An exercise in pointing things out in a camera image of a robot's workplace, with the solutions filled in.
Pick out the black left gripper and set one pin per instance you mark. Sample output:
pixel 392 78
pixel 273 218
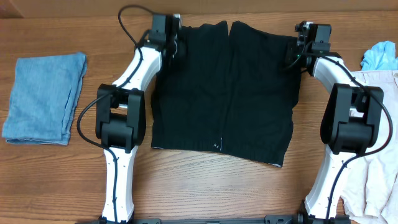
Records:
pixel 175 55

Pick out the black shorts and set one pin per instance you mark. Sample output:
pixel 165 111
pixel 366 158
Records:
pixel 230 94

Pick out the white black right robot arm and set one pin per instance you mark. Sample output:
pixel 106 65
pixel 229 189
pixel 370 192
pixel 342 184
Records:
pixel 350 124

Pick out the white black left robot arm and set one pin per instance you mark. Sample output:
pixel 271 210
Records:
pixel 121 114

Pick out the light blue crumpled cloth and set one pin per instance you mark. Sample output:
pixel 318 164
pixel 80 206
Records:
pixel 382 56

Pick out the folded blue denim cloth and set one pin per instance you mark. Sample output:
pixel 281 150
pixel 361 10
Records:
pixel 43 99

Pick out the light pink garment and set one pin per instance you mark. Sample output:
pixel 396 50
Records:
pixel 370 195

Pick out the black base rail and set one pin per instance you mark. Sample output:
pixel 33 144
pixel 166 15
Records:
pixel 268 219

